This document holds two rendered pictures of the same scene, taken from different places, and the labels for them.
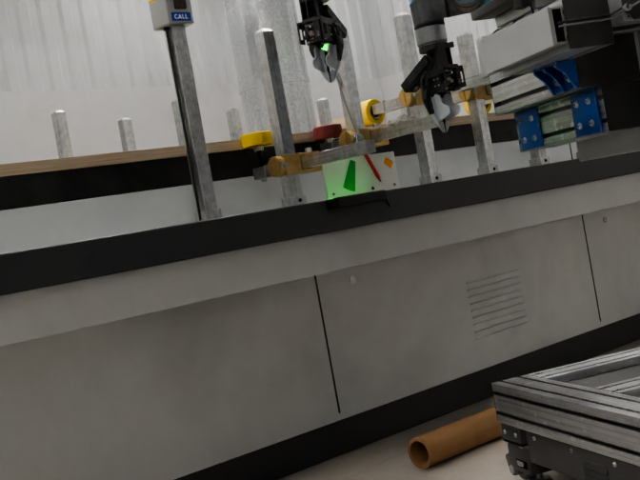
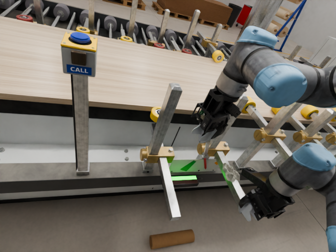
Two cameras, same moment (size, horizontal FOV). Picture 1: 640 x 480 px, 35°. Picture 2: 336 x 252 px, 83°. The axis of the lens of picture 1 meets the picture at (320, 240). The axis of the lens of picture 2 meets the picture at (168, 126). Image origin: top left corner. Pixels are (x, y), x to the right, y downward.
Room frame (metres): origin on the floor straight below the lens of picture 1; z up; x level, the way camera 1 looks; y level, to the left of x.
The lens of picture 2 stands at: (2.04, -0.10, 1.42)
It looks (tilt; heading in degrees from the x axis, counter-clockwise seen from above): 40 degrees down; 14
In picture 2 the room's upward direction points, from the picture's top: 21 degrees clockwise
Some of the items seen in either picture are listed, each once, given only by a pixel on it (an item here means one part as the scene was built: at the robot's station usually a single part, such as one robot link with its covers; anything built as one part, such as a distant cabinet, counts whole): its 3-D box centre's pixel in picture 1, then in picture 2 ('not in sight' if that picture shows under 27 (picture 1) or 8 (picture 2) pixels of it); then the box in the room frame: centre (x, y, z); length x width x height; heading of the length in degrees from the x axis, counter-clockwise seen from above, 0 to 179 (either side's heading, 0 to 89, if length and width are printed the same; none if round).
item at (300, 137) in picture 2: (479, 90); (306, 137); (3.04, -0.54, 0.95); 0.13 x 0.06 x 0.05; 130
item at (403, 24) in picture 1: (416, 98); (264, 136); (2.86, -0.33, 0.94); 0.03 x 0.03 x 0.48; 40
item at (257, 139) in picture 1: (259, 152); (157, 120); (2.68, 0.12, 0.85); 0.08 x 0.08 x 0.11
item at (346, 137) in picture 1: (363, 138); (212, 148); (2.71, -0.16, 0.85); 0.13 x 0.06 x 0.05; 130
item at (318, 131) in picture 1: (330, 145); not in sight; (2.84, -0.07, 0.85); 0.08 x 0.08 x 0.11
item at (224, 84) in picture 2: not in sight; (232, 84); (2.53, -0.10, 1.22); 0.08 x 0.08 x 0.05
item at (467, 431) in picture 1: (459, 436); (172, 238); (2.63, -0.26, 0.04); 0.30 x 0.08 x 0.08; 130
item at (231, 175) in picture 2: (402, 118); (232, 171); (2.62, -0.26, 0.87); 0.09 x 0.07 x 0.02; 40
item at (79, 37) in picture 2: not in sight; (80, 39); (2.37, 0.24, 1.22); 0.04 x 0.04 x 0.02
